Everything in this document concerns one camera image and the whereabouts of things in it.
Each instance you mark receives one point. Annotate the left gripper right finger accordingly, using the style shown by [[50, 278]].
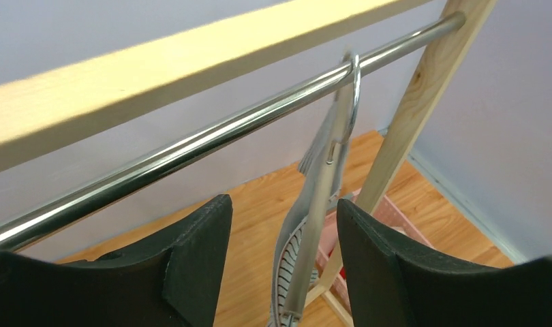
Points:
[[448, 291]]

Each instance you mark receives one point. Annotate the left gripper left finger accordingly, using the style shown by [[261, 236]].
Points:
[[169, 278]]

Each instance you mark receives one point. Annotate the red underwear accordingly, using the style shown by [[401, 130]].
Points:
[[342, 273]]

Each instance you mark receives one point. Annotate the striped grey underwear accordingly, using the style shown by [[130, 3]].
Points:
[[294, 234]]

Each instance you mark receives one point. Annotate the pink plastic basket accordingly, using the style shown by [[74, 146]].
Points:
[[371, 251]]

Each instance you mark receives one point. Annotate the wooden clothes rack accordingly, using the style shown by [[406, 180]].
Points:
[[88, 87]]

